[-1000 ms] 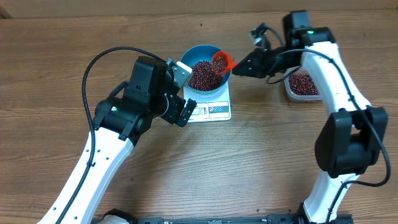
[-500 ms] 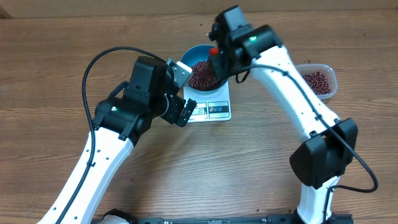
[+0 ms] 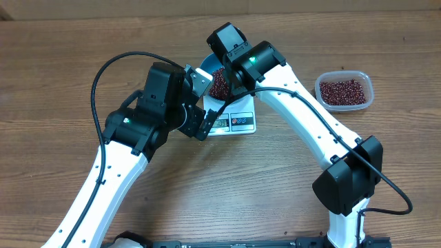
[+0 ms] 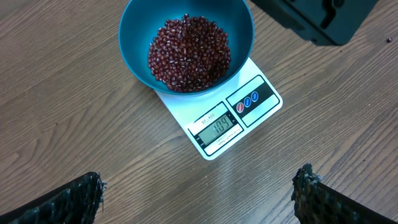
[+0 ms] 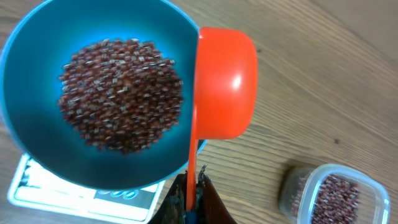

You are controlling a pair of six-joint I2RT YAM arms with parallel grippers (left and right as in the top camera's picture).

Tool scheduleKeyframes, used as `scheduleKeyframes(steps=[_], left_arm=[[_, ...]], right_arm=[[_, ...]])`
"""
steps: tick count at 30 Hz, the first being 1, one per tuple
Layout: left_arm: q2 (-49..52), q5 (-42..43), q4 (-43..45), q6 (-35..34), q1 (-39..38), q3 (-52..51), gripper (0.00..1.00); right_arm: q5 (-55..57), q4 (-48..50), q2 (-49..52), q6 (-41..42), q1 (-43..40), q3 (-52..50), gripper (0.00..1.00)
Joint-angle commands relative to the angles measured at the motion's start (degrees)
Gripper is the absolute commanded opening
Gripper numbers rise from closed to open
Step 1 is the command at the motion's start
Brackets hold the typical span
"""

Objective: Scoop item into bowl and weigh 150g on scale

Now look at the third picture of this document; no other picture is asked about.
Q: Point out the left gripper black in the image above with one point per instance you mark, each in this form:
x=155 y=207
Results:
x=197 y=116

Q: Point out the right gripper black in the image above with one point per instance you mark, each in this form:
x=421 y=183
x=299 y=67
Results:
x=233 y=81

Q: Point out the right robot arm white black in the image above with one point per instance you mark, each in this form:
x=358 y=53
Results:
x=350 y=165

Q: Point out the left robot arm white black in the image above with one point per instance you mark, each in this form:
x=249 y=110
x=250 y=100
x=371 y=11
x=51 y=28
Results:
x=131 y=136

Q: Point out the red beans in bowl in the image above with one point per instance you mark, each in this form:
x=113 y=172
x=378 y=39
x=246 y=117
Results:
x=220 y=88

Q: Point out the teal metal bowl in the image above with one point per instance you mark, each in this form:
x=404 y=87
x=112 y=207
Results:
x=211 y=64

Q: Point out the white digital kitchen scale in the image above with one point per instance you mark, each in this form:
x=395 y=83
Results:
x=237 y=118

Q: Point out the clear plastic container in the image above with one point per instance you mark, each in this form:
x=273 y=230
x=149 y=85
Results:
x=345 y=75

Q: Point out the red beans in container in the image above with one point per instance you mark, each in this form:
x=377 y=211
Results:
x=342 y=92

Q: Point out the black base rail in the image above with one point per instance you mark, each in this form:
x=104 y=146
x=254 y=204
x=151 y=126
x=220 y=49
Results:
x=129 y=239

